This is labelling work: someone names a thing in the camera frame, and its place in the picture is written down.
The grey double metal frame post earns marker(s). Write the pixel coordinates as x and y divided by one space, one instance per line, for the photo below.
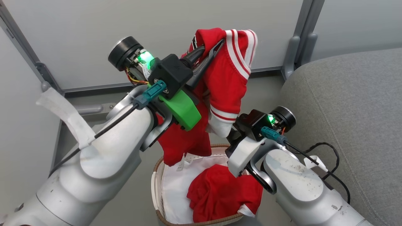
301 40

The grey fabric sofa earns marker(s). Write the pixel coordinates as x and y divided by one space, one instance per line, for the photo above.
351 119

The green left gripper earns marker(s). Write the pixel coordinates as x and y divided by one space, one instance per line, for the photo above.
183 110

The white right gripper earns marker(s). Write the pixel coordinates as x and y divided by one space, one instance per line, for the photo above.
245 155

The white tape strip, long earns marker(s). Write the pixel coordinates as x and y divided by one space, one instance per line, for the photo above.
67 114

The brown woven laundry basket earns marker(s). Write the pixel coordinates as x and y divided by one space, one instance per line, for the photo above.
156 175

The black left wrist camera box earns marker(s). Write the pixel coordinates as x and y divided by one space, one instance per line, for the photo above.
171 73

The white tape strip, short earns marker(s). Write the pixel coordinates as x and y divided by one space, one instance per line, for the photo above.
315 162

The red white-striped jersey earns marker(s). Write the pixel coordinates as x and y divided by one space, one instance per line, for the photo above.
226 81

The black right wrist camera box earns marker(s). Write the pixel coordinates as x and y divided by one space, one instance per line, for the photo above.
251 124

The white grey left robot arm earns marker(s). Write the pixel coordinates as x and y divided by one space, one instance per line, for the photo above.
110 150

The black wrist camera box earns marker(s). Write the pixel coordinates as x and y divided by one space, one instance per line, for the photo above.
171 73
251 124

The white fabric basket liner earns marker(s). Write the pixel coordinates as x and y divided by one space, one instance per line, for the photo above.
176 188

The red garment with white tag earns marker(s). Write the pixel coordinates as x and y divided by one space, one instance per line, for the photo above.
220 194

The grey slanted metal frame post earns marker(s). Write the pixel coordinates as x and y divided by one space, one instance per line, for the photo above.
28 50

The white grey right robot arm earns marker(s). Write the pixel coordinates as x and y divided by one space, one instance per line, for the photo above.
298 191

